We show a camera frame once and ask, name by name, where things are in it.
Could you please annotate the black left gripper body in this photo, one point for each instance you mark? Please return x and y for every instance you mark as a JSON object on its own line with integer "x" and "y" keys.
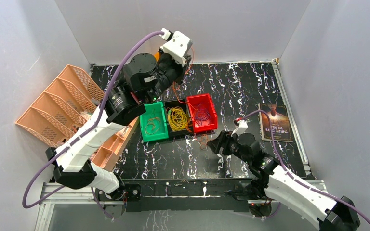
{"x": 178, "y": 68}

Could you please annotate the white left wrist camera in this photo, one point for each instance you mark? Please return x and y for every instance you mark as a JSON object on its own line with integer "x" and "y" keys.
{"x": 177, "y": 46}

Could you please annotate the red plastic bin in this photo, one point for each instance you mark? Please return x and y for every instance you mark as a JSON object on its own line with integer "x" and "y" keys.
{"x": 203, "y": 113}

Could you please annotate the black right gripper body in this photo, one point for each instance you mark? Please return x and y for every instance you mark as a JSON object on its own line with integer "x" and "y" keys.
{"x": 231, "y": 145}

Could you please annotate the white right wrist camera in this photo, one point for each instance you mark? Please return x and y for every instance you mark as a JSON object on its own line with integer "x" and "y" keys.
{"x": 241, "y": 126}

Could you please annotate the black plastic bin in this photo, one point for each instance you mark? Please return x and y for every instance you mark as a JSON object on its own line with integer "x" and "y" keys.
{"x": 178, "y": 118}

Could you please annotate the pink plastic file organizer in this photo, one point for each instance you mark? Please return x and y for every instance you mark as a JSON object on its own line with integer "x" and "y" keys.
{"x": 64, "y": 107}

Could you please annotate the dark book three days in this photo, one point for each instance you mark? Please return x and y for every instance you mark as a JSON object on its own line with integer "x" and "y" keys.
{"x": 275, "y": 118}

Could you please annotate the yellow plastic bin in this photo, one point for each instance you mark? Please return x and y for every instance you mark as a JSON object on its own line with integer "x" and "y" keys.
{"x": 157, "y": 55}

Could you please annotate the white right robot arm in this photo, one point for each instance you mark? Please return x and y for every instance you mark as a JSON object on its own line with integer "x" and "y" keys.
{"x": 272, "y": 181}

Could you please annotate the green plastic bin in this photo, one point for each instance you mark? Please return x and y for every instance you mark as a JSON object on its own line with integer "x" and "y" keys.
{"x": 153, "y": 125}

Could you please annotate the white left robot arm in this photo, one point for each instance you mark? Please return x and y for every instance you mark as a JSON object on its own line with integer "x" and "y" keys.
{"x": 72, "y": 165}

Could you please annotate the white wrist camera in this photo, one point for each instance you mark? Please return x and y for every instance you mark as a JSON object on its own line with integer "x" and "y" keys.
{"x": 241, "y": 126}
{"x": 177, "y": 46}

